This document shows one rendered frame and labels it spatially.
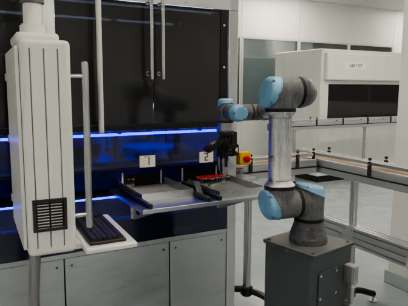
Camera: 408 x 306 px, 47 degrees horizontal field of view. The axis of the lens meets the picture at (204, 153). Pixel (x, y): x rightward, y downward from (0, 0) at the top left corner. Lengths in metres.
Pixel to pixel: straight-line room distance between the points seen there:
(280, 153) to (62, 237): 0.84
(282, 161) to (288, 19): 7.06
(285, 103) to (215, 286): 1.38
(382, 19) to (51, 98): 9.09
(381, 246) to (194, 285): 1.09
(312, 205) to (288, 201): 0.11
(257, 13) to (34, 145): 6.94
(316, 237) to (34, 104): 1.14
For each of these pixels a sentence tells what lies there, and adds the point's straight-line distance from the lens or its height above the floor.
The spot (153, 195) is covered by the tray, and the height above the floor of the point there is 0.90.
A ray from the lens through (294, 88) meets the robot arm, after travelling 1.76.
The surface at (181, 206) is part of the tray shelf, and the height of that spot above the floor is 0.88.
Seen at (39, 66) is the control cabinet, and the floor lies 1.46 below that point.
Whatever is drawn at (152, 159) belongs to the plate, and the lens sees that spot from 2.42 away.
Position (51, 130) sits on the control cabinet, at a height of 1.24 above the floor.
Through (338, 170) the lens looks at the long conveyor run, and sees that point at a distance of 3.04.
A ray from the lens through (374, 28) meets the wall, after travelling 10.17.
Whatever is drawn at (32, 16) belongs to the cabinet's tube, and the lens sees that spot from 1.92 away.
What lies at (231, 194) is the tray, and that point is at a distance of 2.22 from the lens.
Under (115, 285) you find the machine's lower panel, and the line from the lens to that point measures 2.53.
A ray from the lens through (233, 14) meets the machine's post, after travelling 2.63.
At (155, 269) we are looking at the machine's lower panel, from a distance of 2.58.
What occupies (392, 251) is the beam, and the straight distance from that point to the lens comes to 2.88.
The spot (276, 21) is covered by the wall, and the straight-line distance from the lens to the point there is 8.57.
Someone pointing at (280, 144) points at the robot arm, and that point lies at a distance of 1.76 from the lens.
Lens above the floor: 1.39
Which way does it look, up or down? 8 degrees down
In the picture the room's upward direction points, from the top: straight up
